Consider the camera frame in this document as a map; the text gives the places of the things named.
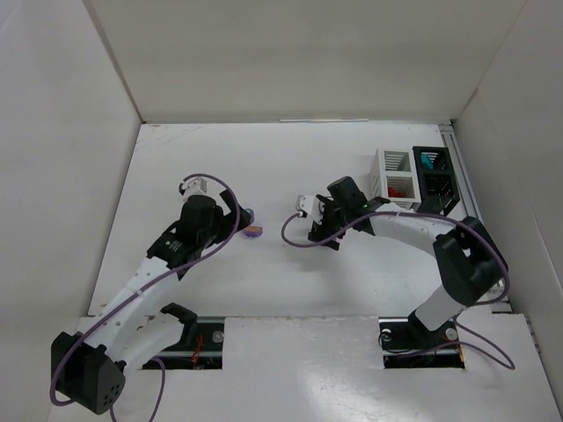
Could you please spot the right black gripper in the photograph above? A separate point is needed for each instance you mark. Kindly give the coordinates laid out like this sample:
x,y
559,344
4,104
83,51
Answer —
x,y
328,221

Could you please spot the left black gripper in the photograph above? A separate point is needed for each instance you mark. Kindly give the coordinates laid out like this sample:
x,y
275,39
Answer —
x,y
233,213

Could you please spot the purple round lego piece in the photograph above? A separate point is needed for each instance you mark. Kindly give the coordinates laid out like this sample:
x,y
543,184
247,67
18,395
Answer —
x,y
251,213

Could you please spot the purple orange lego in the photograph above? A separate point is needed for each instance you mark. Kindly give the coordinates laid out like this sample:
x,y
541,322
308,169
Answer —
x,y
252,231

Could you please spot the red flower lego piece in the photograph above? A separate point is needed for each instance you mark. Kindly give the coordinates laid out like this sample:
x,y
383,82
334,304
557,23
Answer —
x,y
394,193

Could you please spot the teal two-by-three lego brick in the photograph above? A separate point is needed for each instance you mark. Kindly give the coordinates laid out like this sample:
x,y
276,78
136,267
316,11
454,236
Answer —
x,y
428,160

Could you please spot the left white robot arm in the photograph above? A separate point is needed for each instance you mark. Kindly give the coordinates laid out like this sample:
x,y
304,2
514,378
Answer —
x,y
90,368

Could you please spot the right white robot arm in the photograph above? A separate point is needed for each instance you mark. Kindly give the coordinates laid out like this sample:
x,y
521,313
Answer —
x,y
468,261

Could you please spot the white slatted container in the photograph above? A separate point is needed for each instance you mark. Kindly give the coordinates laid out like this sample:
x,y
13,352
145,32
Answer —
x,y
395,168

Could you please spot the black slatted container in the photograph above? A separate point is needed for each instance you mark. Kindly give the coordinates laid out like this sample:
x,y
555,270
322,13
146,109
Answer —
x,y
438,187

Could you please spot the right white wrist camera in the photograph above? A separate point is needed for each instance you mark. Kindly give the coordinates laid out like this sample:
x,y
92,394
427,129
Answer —
x,y
312,206

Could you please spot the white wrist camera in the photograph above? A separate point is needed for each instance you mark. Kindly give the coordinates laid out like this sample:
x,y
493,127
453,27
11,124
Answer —
x,y
191,186
312,206

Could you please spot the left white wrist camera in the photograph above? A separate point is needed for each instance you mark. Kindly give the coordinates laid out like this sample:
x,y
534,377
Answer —
x,y
191,186

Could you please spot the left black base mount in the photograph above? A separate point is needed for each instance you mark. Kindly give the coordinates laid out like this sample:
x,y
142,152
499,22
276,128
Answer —
x,y
200,345

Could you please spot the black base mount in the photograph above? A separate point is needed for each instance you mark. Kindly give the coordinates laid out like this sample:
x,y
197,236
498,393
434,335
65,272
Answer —
x,y
407,343
200,345

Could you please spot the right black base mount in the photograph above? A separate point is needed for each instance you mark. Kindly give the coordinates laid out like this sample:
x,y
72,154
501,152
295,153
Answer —
x,y
407,343

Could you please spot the aluminium rail right edge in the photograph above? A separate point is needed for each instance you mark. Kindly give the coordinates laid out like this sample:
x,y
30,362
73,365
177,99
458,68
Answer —
x,y
467,197

